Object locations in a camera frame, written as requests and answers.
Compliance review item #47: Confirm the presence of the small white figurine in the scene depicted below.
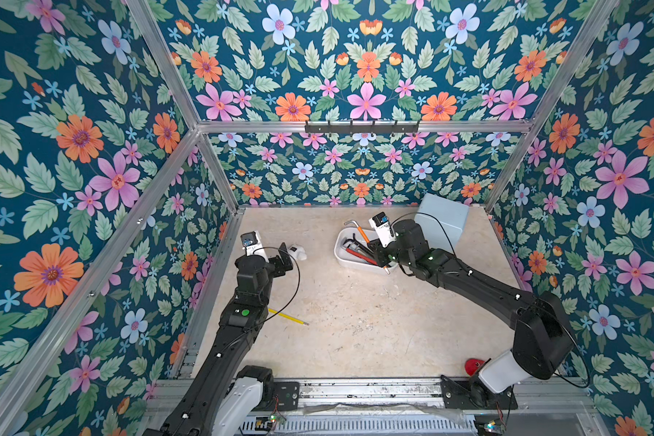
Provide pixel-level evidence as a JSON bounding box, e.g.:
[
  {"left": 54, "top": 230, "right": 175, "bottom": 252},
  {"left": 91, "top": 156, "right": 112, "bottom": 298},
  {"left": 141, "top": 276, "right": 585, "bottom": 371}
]
[{"left": 288, "top": 245, "right": 307, "bottom": 262}]

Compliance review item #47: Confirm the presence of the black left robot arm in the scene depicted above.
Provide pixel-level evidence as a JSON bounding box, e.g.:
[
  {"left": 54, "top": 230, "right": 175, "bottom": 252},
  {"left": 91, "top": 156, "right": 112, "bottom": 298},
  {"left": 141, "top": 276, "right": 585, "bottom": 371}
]
[{"left": 144, "top": 243, "right": 297, "bottom": 435}]

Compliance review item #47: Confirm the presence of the orange hex key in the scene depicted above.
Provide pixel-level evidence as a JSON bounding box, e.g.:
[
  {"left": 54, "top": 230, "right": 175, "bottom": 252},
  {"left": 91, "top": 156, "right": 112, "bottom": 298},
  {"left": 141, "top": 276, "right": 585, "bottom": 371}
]
[{"left": 343, "top": 220, "right": 370, "bottom": 245}]

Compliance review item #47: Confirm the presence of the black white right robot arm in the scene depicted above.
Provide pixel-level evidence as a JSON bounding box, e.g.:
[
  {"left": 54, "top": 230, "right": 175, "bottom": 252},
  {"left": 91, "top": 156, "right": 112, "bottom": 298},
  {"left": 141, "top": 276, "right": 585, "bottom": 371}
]
[{"left": 368, "top": 213, "right": 576, "bottom": 408}]

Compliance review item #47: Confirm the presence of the red button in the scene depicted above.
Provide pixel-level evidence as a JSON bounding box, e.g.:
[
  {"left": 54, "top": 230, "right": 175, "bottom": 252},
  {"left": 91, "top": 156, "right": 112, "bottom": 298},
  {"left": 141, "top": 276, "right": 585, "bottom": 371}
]
[{"left": 464, "top": 358, "right": 488, "bottom": 377}]

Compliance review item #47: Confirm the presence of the black hook rail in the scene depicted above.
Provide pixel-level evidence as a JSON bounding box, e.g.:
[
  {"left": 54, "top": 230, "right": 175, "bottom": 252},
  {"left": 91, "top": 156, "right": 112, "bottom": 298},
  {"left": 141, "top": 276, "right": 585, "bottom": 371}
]
[{"left": 304, "top": 121, "right": 420, "bottom": 136}]

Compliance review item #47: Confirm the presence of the white storage box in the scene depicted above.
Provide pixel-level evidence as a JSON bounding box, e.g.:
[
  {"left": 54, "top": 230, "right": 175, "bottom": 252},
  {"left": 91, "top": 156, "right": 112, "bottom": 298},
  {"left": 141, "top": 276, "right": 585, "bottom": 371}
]
[{"left": 334, "top": 228, "right": 396, "bottom": 275}]

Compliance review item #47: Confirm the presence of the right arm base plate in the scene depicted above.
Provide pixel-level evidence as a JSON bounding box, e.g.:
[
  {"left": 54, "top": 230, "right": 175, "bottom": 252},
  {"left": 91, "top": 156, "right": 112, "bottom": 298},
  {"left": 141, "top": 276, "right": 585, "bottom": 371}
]
[{"left": 440, "top": 375, "right": 518, "bottom": 411}]

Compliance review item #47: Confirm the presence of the red hex key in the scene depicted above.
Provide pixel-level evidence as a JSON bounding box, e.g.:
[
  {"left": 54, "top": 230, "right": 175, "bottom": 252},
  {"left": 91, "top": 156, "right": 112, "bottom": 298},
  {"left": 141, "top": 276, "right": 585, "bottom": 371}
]
[{"left": 344, "top": 248, "right": 378, "bottom": 266}]

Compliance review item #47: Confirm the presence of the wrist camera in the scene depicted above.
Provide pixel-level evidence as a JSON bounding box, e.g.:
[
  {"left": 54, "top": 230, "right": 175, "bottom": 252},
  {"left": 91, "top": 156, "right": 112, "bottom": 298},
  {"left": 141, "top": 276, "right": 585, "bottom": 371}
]
[
  {"left": 369, "top": 212, "right": 395, "bottom": 248},
  {"left": 240, "top": 231, "right": 265, "bottom": 256}
]

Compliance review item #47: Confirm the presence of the white slotted cable duct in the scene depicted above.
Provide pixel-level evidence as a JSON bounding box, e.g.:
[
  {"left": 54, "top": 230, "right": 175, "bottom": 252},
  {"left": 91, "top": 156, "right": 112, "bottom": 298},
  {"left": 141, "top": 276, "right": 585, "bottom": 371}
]
[{"left": 235, "top": 415, "right": 478, "bottom": 435}]

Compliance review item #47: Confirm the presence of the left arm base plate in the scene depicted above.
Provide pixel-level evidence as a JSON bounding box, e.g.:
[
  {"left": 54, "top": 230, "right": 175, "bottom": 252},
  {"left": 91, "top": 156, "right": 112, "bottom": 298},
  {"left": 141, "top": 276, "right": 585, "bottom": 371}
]
[{"left": 252, "top": 381, "right": 301, "bottom": 413}]

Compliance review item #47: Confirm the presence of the yellow hex key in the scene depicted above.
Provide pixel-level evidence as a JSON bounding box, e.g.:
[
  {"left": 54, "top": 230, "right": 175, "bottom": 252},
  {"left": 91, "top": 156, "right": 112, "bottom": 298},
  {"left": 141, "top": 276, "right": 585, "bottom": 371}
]
[{"left": 268, "top": 309, "right": 310, "bottom": 326}]

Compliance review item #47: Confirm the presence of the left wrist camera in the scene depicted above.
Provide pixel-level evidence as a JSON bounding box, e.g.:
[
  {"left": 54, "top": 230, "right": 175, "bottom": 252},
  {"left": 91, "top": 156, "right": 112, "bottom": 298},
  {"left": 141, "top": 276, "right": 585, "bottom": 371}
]
[{"left": 240, "top": 231, "right": 265, "bottom": 256}]

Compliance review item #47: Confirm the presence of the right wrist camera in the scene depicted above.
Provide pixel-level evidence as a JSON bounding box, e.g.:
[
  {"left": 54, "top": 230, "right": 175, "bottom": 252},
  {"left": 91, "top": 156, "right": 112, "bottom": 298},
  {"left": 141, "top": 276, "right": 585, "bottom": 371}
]
[{"left": 369, "top": 212, "right": 395, "bottom": 248}]

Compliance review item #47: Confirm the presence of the light blue cube box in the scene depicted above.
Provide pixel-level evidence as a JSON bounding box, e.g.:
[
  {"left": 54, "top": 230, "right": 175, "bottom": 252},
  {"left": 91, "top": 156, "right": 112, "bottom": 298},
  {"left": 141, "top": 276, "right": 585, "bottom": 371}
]
[{"left": 414, "top": 194, "right": 470, "bottom": 253}]

